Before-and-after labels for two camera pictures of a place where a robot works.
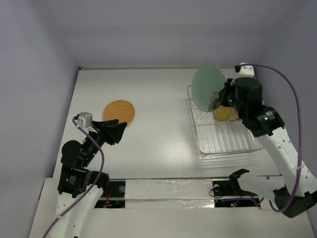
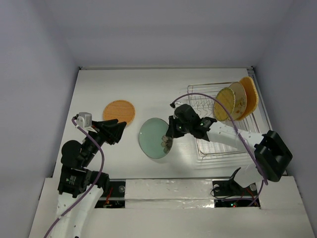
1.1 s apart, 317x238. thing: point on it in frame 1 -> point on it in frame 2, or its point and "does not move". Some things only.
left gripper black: [114, 130] does not move
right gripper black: [225, 93] -> [175, 127]
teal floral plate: [208, 79] -> [153, 140]
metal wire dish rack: [215, 137] does not move
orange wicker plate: [122, 110] does not move
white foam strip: [169, 194] does not move
